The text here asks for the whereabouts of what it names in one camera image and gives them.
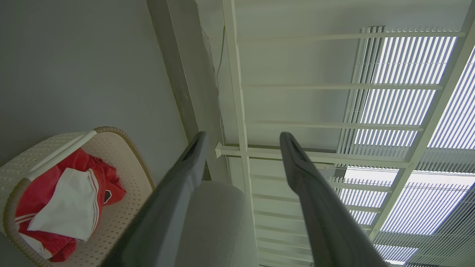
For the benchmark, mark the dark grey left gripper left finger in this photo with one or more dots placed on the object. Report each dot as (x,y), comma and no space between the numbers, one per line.
(159,222)

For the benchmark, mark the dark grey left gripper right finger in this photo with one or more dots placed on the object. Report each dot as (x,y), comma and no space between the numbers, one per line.
(326,226)

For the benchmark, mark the cream perforated laundry basket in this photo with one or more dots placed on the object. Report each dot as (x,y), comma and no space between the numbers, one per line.
(122,222)

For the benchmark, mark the grey fabric sofa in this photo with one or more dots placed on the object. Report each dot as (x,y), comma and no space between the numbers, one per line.
(215,226)

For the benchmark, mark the white garment with red trim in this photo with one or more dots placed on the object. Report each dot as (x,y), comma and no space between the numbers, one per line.
(70,204)

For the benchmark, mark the red garment with white stripes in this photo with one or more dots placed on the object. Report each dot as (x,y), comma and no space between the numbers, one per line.
(37,193)

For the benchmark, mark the white window blinds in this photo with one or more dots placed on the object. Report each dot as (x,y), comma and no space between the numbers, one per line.
(400,104)

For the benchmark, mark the white wooden railing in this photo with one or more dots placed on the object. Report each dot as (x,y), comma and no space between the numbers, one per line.
(237,92)

